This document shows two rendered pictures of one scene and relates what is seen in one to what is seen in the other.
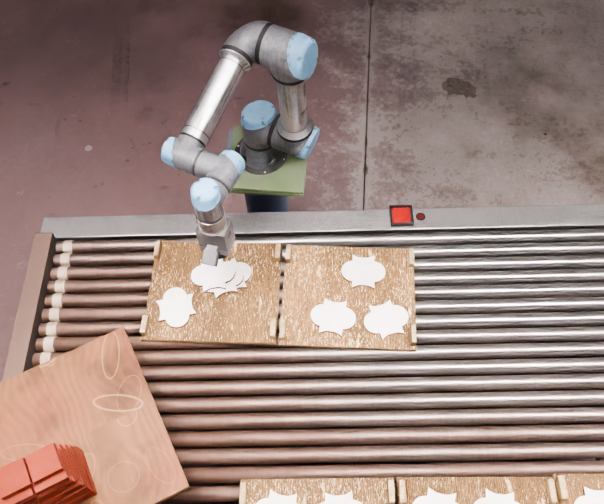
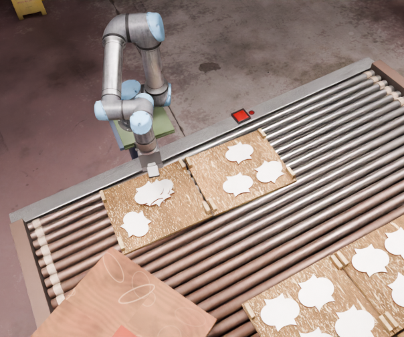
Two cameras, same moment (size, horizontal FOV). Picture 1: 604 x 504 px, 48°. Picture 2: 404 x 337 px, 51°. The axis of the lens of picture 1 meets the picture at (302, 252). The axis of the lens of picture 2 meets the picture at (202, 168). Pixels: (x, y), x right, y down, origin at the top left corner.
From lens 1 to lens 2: 0.59 m
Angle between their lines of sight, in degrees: 15
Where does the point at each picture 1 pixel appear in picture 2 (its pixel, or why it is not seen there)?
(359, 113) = not seen: hidden behind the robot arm
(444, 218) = (265, 107)
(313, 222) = (191, 141)
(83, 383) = (104, 293)
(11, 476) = not seen: outside the picture
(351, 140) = not seen: hidden behind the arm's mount
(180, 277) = (128, 206)
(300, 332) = (223, 202)
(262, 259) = (174, 173)
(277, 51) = (141, 26)
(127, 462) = (166, 327)
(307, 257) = (200, 160)
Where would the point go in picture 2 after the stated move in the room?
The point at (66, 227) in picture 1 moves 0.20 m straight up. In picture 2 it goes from (29, 212) to (10, 187)
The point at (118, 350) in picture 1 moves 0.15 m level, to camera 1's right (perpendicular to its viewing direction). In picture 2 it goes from (117, 262) to (152, 243)
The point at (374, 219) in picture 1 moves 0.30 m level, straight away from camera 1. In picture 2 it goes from (226, 124) to (207, 88)
